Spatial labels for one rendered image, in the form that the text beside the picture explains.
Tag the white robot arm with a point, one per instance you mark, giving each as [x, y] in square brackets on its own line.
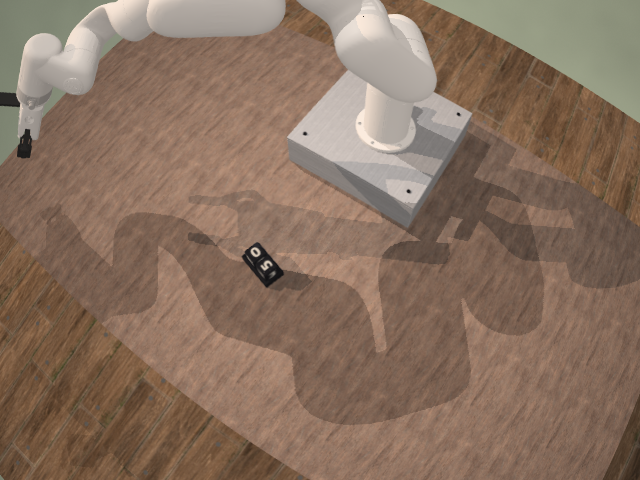
[387, 51]

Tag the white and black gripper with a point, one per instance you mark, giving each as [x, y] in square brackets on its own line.
[28, 119]

